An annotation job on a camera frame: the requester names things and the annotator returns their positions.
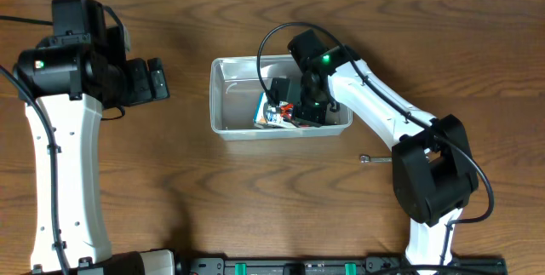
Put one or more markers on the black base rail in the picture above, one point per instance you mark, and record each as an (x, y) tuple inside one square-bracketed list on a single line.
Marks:
[(367, 266)]

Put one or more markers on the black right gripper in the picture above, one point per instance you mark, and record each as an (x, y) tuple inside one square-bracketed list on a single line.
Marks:
[(306, 117)]

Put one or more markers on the red handled pliers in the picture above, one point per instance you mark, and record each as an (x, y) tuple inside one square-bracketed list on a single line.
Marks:
[(286, 113)]

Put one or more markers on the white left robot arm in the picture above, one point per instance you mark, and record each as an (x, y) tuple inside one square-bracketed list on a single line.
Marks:
[(66, 86)]

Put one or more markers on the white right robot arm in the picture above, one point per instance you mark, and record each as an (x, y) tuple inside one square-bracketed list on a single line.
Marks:
[(433, 171)]

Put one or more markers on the clear plastic container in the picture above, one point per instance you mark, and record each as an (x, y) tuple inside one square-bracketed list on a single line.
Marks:
[(234, 92)]

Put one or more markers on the teal white screw box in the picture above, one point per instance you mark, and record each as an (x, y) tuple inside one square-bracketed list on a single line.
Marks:
[(268, 117)]

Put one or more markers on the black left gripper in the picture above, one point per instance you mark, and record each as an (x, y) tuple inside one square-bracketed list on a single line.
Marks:
[(139, 82)]

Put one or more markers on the silver combination wrench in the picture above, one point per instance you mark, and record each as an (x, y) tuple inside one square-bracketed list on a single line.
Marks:
[(370, 159)]

